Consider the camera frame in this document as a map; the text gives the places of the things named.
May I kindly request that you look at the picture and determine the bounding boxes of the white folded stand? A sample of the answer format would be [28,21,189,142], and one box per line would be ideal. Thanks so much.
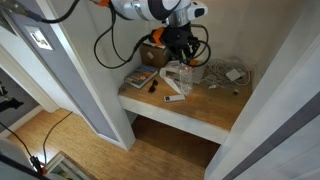
[160,60,181,94]

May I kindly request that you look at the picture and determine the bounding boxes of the white light switch plate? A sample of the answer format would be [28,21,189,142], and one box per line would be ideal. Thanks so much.
[26,26,53,50]

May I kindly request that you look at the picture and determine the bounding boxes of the framed picture on floor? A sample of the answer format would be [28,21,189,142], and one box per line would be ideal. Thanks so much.
[45,151,98,180]

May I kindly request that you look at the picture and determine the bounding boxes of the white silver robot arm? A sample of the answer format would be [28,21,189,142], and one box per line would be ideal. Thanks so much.
[92,0,211,66]

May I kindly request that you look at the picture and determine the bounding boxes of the brown cardboard box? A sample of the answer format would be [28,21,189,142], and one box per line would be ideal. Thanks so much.
[140,44,171,69]

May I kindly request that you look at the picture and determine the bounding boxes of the clear plastic water bottle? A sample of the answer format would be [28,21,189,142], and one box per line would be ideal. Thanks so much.
[178,63,193,95]

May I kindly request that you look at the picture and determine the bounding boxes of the tangled white cable bundle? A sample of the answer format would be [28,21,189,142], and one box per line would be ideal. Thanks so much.
[201,57,252,90]

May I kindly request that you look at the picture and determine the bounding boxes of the white power adapter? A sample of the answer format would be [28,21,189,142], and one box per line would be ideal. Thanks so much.
[226,69,241,81]

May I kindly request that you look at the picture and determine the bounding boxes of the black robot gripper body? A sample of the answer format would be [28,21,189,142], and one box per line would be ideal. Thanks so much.
[149,23,200,58]

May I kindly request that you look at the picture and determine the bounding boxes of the colourful paperback book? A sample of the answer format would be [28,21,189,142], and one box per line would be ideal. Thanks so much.
[124,64,158,89]

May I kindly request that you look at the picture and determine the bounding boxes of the black floor cable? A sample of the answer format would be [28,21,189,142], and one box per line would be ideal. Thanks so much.
[41,111,74,166]

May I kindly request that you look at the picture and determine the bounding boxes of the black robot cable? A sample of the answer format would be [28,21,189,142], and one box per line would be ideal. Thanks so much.
[6,0,212,70]

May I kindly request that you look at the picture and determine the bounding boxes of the white remote control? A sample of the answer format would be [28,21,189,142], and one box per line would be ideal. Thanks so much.
[164,95,185,103]

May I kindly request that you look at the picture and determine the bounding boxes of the black sunglasses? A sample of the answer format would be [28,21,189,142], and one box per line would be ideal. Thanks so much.
[148,79,158,93]

